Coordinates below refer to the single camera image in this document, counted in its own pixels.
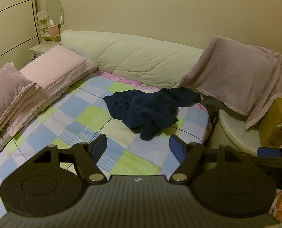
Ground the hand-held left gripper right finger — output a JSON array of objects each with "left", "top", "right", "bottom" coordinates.
[{"left": 169, "top": 134, "right": 246, "bottom": 184}]

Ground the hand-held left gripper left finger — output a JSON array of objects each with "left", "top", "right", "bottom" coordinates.
[{"left": 32, "top": 134, "right": 107, "bottom": 184}]

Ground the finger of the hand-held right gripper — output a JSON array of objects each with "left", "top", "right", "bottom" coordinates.
[{"left": 257, "top": 147, "right": 282, "bottom": 158}]

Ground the dark blue sweater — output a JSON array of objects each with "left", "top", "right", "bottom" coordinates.
[{"left": 103, "top": 87, "right": 201, "bottom": 141}]

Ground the yellow cardboard box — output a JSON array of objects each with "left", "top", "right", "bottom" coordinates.
[{"left": 258, "top": 97, "right": 282, "bottom": 149}]

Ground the white round bedside table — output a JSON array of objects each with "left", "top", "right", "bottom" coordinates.
[{"left": 210, "top": 109, "right": 265, "bottom": 155}]

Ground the checkered bed sheet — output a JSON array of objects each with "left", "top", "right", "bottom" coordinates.
[{"left": 0, "top": 75, "right": 209, "bottom": 226}]

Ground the mauve fleece blanket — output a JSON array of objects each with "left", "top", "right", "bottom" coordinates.
[{"left": 179, "top": 36, "right": 282, "bottom": 131}]

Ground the pink pillow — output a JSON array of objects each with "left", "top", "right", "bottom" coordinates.
[{"left": 8, "top": 46, "right": 99, "bottom": 136}]

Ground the cream padded headboard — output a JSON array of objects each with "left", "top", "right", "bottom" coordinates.
[{"left": 60, "top": 30, "right": 204, "bottom": 91}]

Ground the mauve velvet pillow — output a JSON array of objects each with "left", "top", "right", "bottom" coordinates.
[{"left": 0, "top": 62, "right": 39, "bottom": 145}]

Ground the white dressing table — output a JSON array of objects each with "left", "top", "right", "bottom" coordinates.
[{"left": 28, "top": 36, "right": 62, "bottom": 61}]

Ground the pink storage box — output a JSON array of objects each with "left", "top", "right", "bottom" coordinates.
[{"left": 48, "top": 24, "right": 61, "bottom": 36}]

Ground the small cosmetics shelf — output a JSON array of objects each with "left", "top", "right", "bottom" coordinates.
[{"left": 37, "top": 10, "right": 49, "bottom": 39}]

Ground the oval mirror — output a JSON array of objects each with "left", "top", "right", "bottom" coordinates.
[{"left": 45, "top": 0, "right": 65, "bottom": 29}]

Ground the cream wardrobe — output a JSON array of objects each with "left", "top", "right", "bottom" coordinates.
[{"left": 0, "top": 0, "right": 40, "bottom": 79}]

